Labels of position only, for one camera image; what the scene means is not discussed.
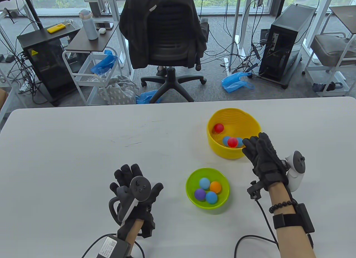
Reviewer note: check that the person's left hand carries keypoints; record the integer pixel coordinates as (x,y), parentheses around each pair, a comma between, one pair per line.
(128,173)

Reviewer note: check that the person's right hand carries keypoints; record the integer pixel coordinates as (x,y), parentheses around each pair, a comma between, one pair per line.
(264,157)

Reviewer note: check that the blue ping pong ball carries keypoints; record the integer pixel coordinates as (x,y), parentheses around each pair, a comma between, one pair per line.
(211,197)
(240,143)
(204,182)
(225,139)

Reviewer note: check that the red ping pong ball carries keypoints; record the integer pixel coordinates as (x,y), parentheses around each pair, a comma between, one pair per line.
(218,127)
(232,142)

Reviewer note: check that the yellow plastic bowl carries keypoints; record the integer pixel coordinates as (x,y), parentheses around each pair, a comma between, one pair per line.
(222,152)

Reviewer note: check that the orange ping pong ball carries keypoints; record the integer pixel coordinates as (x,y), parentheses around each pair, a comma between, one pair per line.
(215,187)

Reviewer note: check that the purple ping pong ball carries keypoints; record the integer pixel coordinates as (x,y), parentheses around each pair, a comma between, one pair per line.
(199,194)

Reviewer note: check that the person's right forearm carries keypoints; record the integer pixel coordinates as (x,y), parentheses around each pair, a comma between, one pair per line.
(281,195)

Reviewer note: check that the grey dotted fabric bag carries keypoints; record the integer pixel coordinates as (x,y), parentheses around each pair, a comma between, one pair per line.
(119,92)

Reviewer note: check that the black and white handheld controller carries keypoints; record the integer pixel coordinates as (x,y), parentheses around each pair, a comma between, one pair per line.
(294,177)
(140,188)

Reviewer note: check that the green plastic bowl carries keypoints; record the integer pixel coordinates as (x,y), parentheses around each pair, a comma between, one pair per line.
(191,176)

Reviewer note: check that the grey wrist sensor box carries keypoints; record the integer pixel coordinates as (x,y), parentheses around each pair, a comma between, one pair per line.
(113,247)
(304,217)

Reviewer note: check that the blue plastic bag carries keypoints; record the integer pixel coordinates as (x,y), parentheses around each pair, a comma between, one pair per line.
(233,84)
(104,63)
(144,98)

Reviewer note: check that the white power strip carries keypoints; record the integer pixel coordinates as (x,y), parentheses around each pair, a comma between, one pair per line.
(225,63)
(24,86)

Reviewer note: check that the black computer tower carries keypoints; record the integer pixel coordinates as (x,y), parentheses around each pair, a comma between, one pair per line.
(286,41)

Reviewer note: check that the black equipment cabinet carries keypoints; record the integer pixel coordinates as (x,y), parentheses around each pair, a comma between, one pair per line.
(50,71)

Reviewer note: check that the grey cushioned white stool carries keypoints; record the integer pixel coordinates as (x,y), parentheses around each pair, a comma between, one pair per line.
(331,48)

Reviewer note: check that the dark brown side table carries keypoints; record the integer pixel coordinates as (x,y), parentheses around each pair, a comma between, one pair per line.
(91,43)

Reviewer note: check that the white earbud case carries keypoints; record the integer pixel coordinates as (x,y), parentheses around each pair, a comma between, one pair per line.
(101,31)

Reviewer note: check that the black jacket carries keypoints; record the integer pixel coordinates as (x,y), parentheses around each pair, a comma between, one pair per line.
(133,27)

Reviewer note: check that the brown cardboard box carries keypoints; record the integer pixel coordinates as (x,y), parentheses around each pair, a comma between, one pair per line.
(2,98)

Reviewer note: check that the white desk with black top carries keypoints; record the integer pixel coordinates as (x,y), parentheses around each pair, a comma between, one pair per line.
(319,21)

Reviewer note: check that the black smartphone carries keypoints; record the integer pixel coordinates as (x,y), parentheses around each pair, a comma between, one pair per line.
(105,25)

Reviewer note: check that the grey water bottle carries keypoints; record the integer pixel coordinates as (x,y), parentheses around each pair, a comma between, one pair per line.
(89,27)

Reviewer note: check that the black mesh office chair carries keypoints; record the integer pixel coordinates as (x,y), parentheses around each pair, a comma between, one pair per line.
(169,27)

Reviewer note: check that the yellow phone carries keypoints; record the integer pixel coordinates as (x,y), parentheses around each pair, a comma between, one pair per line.
(57,28)

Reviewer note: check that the dark square tabletop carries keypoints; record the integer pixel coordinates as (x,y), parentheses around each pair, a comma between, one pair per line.
(346,17)

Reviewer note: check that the grey foot pedals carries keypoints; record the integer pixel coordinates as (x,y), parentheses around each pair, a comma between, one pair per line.
(9,58)

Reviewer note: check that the black stand pole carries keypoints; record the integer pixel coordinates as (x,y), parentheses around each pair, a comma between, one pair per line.
(31,9)

